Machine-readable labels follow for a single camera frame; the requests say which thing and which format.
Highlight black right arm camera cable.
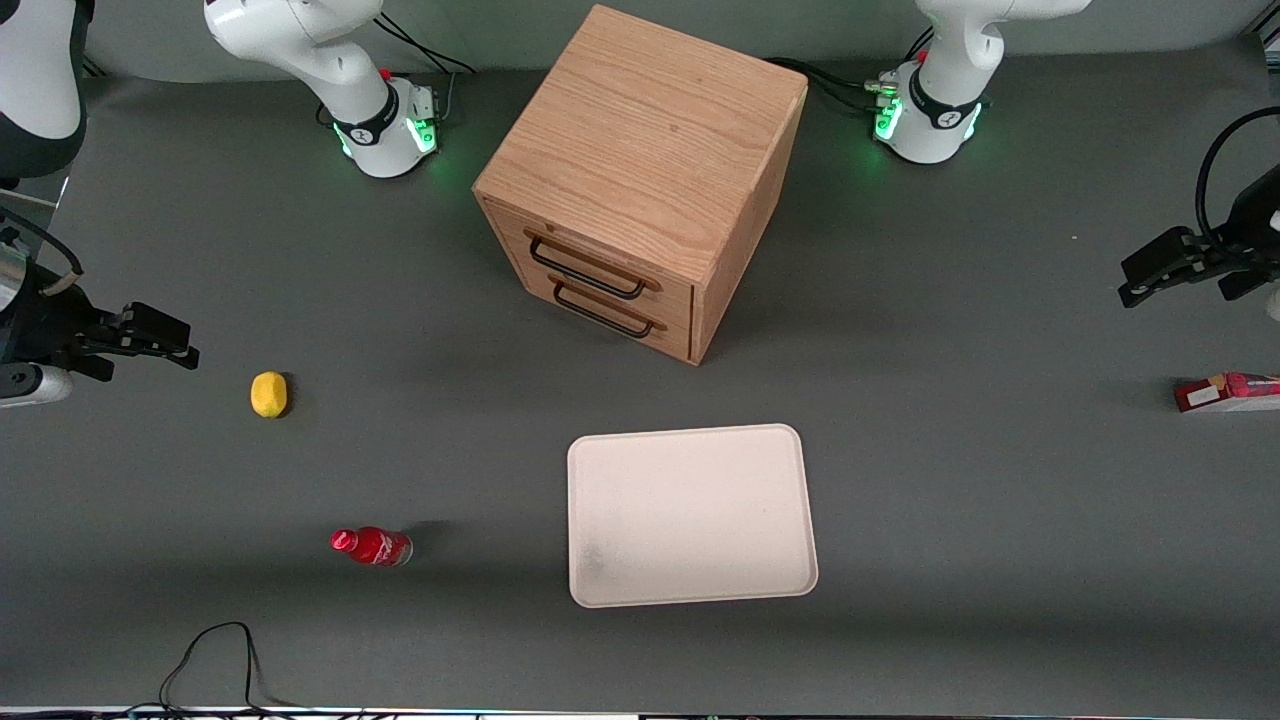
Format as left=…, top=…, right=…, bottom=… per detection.
left=0, top=205, right=85, bottom=298

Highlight thin black looped cable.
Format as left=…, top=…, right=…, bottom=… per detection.
left=158, top=621, right=371, bottom=717

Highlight cream plastic tray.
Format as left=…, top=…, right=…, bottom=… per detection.
left=567, top=424, right=819, bottom=609

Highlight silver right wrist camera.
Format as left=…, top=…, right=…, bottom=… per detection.
left=0, top=363, right=74, bottom=409

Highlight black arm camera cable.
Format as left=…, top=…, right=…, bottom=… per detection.
left=0, top=205, right=85, bottom=298
left=1194, top=105, right=1280, bottom=251

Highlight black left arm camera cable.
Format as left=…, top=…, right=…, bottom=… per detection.
left=1194, top=105, right=1280, bottom=251

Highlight black right arm base cables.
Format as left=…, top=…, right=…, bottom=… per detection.
left=375, top=10, right=477, bottom=119

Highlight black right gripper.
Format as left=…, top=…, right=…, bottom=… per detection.
left=0, top=262, right=201, bottom=384

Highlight oak wooden drawer cabinet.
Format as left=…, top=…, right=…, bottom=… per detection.
left=472, top=4, right=809, bottom=367

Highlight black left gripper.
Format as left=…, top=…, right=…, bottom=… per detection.
left=1118, top=160, right=1280, bottom=310

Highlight red cookie box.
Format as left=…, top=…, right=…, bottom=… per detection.
left=1174, top=372, right=1280, bottom=414

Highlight black left arm base cables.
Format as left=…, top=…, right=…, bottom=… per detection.
left=765, top=56, right=893, bottom=117

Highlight black arm base cables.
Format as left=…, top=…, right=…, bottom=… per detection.
left=375, top=10, right=477, bottom=119
left=765, top=56, right=893, bottom=117

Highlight wooden drawer with black handle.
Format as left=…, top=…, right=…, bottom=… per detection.
left=515, top=268, right=695, bottom=361
left=492, top=212, right=695, bottom=321

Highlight red cola bottle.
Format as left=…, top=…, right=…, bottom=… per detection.
left=330, top=526, right=414, bottom=568

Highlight yellow lemon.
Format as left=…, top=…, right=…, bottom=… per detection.
left=250, top=371, right=290, bottom=419

